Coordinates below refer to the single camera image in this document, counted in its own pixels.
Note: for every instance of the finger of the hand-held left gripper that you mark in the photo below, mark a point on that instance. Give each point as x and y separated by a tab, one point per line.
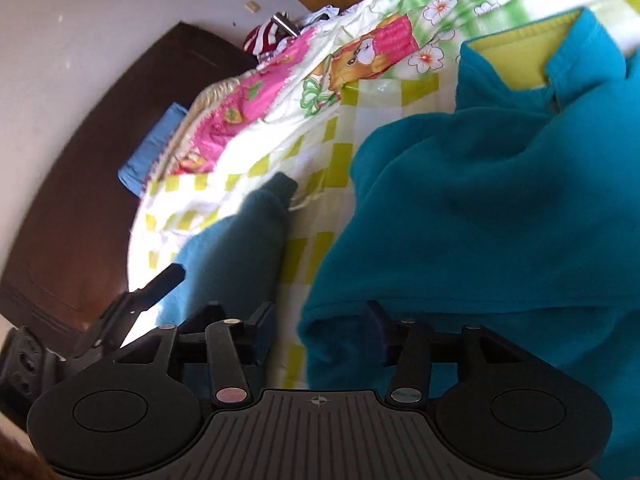
160	282

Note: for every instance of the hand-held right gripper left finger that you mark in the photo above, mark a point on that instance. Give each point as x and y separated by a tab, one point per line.
264	335

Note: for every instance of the red white striped cloth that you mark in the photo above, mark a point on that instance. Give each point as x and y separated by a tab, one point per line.
260	40

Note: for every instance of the colourful printed bed quilt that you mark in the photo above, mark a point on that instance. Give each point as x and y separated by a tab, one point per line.
320	125

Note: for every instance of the wall switch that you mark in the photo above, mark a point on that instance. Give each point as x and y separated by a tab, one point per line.
252	7

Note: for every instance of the blue folded cloth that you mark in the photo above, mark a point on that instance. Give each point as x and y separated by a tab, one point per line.
150	152

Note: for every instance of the teal fleece zip jacket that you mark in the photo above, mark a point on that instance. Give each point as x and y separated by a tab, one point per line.
475	210

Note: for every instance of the shiny metal object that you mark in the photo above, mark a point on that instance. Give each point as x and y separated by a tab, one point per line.
285	24

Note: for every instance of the dark brown wooden headboard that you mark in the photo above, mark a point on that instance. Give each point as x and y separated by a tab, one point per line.
75	185

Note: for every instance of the person's brown hair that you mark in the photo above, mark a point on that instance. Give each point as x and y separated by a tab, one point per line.
17	460

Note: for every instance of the slate blue fleece garment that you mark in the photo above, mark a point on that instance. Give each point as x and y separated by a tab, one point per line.
240	260

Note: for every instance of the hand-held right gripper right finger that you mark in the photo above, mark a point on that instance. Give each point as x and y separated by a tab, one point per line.
377	332

